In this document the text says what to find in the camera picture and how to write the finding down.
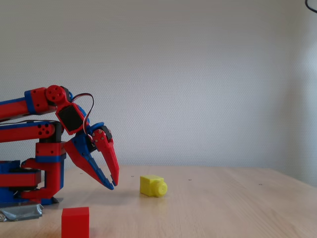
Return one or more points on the red blue robot base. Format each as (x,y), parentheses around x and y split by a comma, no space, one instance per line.
(7,194)

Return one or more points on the blue gripper black motor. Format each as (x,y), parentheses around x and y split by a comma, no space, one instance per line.
(85,146)

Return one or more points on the crumpled grey duct tape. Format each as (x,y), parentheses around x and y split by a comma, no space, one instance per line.
(19,210)

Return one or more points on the yellow block with round peg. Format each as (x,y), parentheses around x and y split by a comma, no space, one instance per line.
(148,186)

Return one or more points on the red cube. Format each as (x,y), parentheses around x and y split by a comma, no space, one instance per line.
(75,223)

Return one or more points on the red blue robot arm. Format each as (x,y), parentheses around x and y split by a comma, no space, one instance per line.
(15,105)

